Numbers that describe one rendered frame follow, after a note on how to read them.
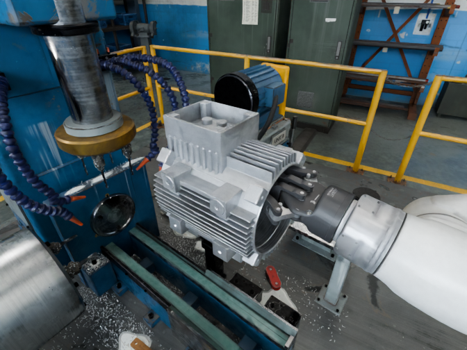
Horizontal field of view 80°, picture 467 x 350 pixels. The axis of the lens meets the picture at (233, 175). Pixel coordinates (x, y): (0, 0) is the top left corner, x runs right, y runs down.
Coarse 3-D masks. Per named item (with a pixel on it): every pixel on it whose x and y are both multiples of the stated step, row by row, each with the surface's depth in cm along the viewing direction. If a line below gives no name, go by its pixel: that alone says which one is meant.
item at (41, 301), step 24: (0, 240) 61; (24, 240) 59; (0, 264) 54; (24, 264) 56; (48, 264) 57; (72, 264) 65; (0, 288) 52; (24, 288) 54; (48, 288) 56; (72, 288) 59; (0, 312) 51; (24, 312) 53; (48, 312) 56; (72, 312) 61; (0, 336) 50; (24, 336) 53; (48, 336) 58
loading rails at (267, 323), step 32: (128, 256) 86; (160, 256) 87; (128, 288) 89; (160, 288) 77; (192, 288) 82; (224, 288) 77; (160, 320) 81; (192, 320) 70; (224, 320) 78; (256, 320) 70
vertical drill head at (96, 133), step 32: (64, 0) 50; (64, 64) 55; (96, 64) 59; (64, 96) 60; (96, 96) 60; (64, 128) 66; (96, 128) 62; (128, 128) 66; (96, 160) 65; (128, 160) 73
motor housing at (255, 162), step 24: (264, 144) 44; (192, 168) 45; (240, 168) 41; (264, 168) 39; (168, 192) 45; (192, 192) 42; (192, 216) 45; (216, 216) 40; (240, 216) 38; (264, 216) 53; (240, 240) 39; (264, 240) 49
